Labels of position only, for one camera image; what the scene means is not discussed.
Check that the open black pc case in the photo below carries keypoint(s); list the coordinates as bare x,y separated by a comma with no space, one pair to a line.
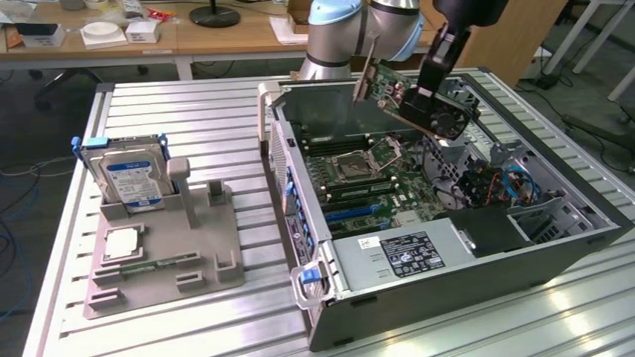
446,297

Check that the black round lamp base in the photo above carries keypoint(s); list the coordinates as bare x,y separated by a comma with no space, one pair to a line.
214,16

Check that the red packet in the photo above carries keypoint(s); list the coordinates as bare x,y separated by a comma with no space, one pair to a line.
162,16

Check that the gray parts rack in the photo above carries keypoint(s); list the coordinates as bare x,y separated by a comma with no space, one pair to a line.
198,253

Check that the hard disk blue carrier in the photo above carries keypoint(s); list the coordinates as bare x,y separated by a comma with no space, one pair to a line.
131,178

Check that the black floor stand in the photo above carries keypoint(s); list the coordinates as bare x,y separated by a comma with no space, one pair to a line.
602,130

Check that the white paper stack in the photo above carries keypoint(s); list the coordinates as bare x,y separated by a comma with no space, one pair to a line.
287,31

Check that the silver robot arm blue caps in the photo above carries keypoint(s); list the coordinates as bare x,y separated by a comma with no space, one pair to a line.
342,37

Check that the wooden cabinet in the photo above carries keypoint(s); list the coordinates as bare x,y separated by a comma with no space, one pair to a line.
512,44

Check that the gray power supply unit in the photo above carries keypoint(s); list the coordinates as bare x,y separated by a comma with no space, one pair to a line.
362,267

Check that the white box black lid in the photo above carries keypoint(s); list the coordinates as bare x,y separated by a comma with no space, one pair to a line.
39,35

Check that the metal socket cover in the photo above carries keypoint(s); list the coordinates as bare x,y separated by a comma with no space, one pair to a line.
387,152

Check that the small white carton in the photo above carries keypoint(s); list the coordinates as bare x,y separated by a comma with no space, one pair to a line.
143,32

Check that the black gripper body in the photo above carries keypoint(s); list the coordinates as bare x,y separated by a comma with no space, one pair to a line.
466,11

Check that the cpu socket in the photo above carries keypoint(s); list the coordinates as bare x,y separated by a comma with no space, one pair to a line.
353,165

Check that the silver chipset heatsink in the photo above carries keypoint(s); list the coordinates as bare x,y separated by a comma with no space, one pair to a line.
409,217

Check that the white table frame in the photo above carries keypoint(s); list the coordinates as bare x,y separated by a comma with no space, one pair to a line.
570,33

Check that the green ram stick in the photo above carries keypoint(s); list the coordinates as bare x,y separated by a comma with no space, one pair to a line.
362,190
149,267

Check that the wooden desk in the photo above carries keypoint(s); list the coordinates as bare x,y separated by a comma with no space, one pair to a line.
198,37

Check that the green gpu card black fan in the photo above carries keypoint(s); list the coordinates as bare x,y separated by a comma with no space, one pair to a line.
390,82

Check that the metal disk bay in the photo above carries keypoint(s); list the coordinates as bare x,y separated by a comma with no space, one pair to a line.
552,223

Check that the white round holder box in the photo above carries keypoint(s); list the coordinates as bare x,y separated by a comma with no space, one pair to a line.
103,35

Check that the metal drive cage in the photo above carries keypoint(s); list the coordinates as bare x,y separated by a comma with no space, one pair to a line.
454,156

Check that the silver cpu chip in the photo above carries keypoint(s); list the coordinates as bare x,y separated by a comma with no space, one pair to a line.
122,243

